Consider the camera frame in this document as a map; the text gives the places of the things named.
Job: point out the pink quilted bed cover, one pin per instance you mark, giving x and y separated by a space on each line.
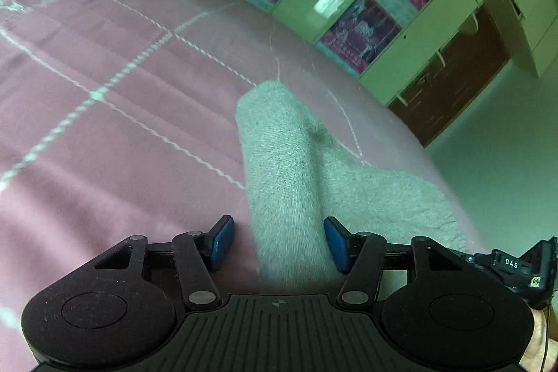
109 115

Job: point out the person's right hand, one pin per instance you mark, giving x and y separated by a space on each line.
535 337

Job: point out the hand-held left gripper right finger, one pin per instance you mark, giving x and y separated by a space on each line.
338 243

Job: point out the grey pants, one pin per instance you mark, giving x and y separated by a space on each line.
287 180

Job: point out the brown wooden door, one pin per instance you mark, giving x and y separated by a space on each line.
453 84

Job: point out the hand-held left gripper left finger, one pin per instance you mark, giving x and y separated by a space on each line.
223 241

